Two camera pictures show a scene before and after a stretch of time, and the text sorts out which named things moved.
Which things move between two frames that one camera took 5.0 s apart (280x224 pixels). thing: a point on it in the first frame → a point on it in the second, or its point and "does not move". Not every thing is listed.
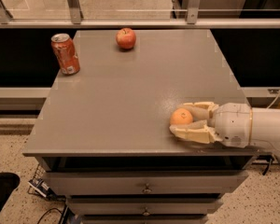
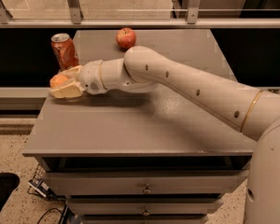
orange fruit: (181, 117) → (57, 80)
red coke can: (65, 54) does not move
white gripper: (233, 123) → (90, 77)
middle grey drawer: (110, 206) does not move
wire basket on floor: (37, 186) does not move
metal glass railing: (30, 7) does not move
